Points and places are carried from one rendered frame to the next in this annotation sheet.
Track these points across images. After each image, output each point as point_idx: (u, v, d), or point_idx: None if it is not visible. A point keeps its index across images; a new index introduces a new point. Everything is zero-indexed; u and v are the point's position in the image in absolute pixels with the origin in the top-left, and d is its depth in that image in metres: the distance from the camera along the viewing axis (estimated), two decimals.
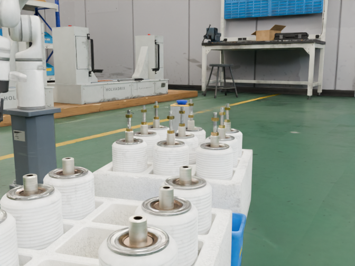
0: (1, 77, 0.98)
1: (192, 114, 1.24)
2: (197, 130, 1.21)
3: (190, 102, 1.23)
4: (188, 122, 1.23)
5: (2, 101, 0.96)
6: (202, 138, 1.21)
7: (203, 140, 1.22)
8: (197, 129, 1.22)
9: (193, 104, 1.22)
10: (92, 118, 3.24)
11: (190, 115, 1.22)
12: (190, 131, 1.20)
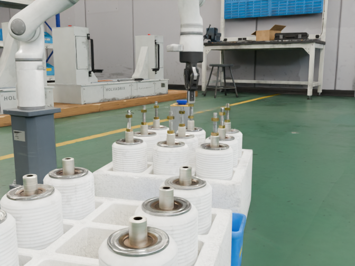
0: None
1: (191, 116, 1.22)
2: (197, 130, 1.21)
3: (192, 103, 1.22)
4: (187, 122, 1.23)
5: (184, 75, 1.27)
6: (202, 138, 1.21)
7: (203, 140, 1.22)
8: (197, 129, 1.22)
9: (188, 105, 1.22)
10: (92, 118, 3.24)
11: (188, 115, 1.24)
12: (190, 131, 1.20)
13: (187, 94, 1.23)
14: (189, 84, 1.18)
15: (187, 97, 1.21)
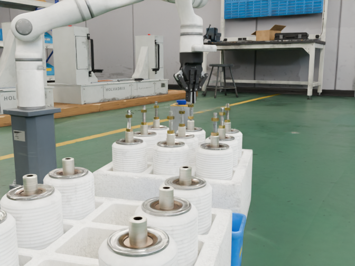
0: (184, 49, 1.16)
1: (188, 116, 1.24)
2: (197, 130, 1.21)
3: (189, 103, 1.22)
4: (187, 122, 1.23)
5: (178, 77, 1.16)
6: (202, 138, 1.21)
7: (203, 140, 1.22)
8: (197, 129, 1.22)
9: (190, 105, 1.23)
10: (92, 118, 3.24)
11: (193, 116, 1.23)
12: (190, 131, 1.20)
13: (190, 95, 1.21)
14: (202, 84, 1.22)
15: (194, 98, 1.21)
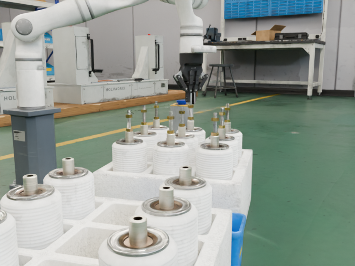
0: (184, 50, 1.16)
1: (193, 116, 1.24)
2: (197, 130, 1.21)
3: (190, 104, 1.23)
4: (187, 122, 1.23)
5: (177, 78, 1.17)
6: (202, 138, 1.21)
7: (203, 140, 1.22)
8: (197, 129, 1.22)
9: (192, 106, 1.22)
10: (92, 118, 3.24)
11: (189, 117, 1.22)
12: (190, 131, 1.20)
13: (189, 96, 1.21)
14: (201, 85, 1.22)
15: (194, 98, 1.21)
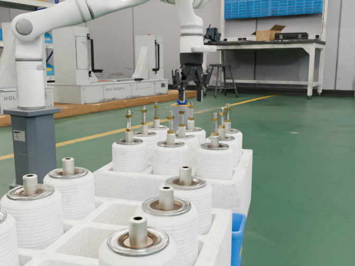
0: (184, 50, 1.17)
1: (189, 117, 1.24)
2: (197, 130, 1.21)
3: (189, 104, 1.22)
4: (188, 122, 1.23)
5: (175, 72, 1.16)
6: (202, 138, 1.21)
7: (203, 140, 1.22)
8: (197, 129, 1.22)
9: (192, 106, 1.23)
10: (92, 118, 3.24)
11: (193, 117, 1.23)
12: (190, 131, 1.20)
13: (183, 94, 1.19)
14: (207, 82, 1.23)
15: (201, 96, 1.23)
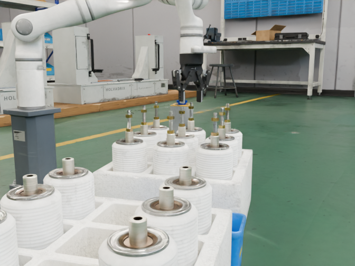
0: (184, 51, 1.17)
1: (193, 118, 1.23)
2: (197, 130, 1.21)
3: (191, 105, 1.23)
4: (188, 122, 1.23)
5: (175, 73, 1.16)
6: (202, 138, 1.21)
7: (203, 140, 1.22)
8: (197, 129, 1.22)
9: (192, 107, 1.22)
10: (92, 118, 3.24)
11: (188, 118, 1.23)
12: (190, 131, 1.20)
13: (183, 95, 1.19)
14: (207, 83, 1.24)
15: (201, 97, 1.23)
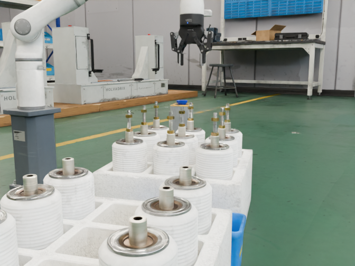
0: (204, 12, 1.17)
1: (188, 117, 1.24)
2: (196, 130, 1.21)
3: (189, 105, 1.22)
4: (187, 122, 1.23)
5: (213, 34, 1.17)
6: (200, 139, 1.21)
7: (202, 140, 1.22)
8: (196, 129, 1.22)
9: (191, 107, 1.23)
10: (92, 118, 3.24)
11: (193, 118, 1.23)
12: (188, 131, 1.20)
13: (203, 57, 1.19)
14: (175, 46, 1.22)
15: (183, 60, 1.22)
